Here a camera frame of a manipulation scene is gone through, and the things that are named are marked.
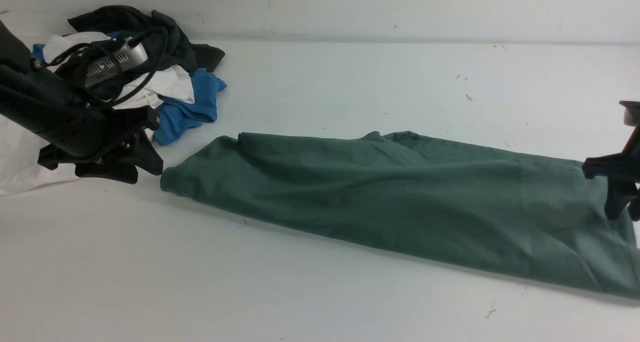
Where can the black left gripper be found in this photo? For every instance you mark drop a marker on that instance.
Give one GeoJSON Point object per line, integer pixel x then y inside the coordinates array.
{"type": "Point", "coordinates": [110, 144]}

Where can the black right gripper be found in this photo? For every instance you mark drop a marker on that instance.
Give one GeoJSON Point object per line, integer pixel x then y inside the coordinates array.
{"type": "Point", "coordinates": [622, 194]}

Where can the green long sleeve shirt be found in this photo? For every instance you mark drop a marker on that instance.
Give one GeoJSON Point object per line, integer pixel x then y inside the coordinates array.
{"type": "Point", "coordinates": [527, 216]}

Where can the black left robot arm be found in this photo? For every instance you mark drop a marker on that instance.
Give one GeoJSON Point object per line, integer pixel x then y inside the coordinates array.
{"type": "Point", "coordinates": [53, 101]}

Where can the blue shirt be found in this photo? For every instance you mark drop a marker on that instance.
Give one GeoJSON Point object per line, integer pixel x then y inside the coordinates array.
{"type": "Point", "coordinates": [178, 117]}

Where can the white shirt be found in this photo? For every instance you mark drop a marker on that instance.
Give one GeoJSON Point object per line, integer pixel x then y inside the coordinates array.
{"type": "Point", "coordinates": [19, 169]}

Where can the dark grey shirt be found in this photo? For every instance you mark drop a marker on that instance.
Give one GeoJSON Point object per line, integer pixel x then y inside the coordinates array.
{"type": "Point", "coordinates": [166, 46]}

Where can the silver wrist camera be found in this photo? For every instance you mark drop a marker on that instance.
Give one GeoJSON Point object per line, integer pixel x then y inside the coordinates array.
{"type": "Point", "coordinates": [127, 57]}

